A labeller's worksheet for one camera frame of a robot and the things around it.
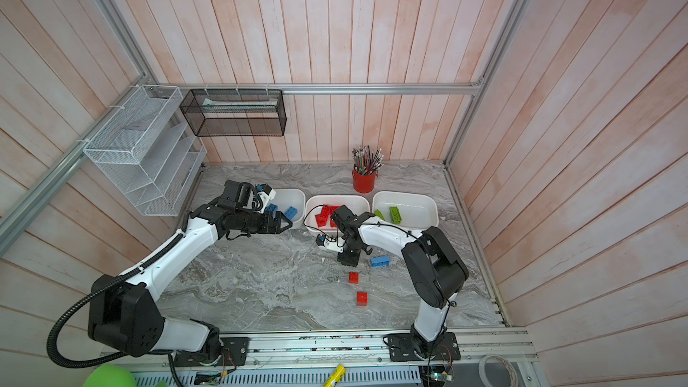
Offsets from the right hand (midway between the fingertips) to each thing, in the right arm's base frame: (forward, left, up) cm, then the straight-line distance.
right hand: (347, 254), depth 92 cm
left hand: (+1, +21, +15) cm, 25 cm away
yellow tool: (-35, +3, +1) cm, 35 cm away
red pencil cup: (+31, -7, +2) cm, 32 cm away
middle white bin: (+17, +12, +5) cm, 22 cm away
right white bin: (+19, -28, +1) cm, 34 cm away
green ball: (-37, +60, +6) cm, 70 cm away
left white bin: (+23, +24, +1) cm, 34 cm away
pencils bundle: (+36, -8, +10) cm, 38 cm away
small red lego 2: (-16, -4, +3) cm, 17 cm away
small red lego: (-9, -2, 0) cm, 9 cm away
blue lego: (+16, +22, +2) cm, 27 cm away
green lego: (+16, -18, +1) cm, 25 cm away
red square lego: (+13, +10, +3) cm, 16 cm away
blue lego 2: (-3, -11, +1) cm, 12 cm away
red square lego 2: (+11, +6, +2) cm, 13 cm away
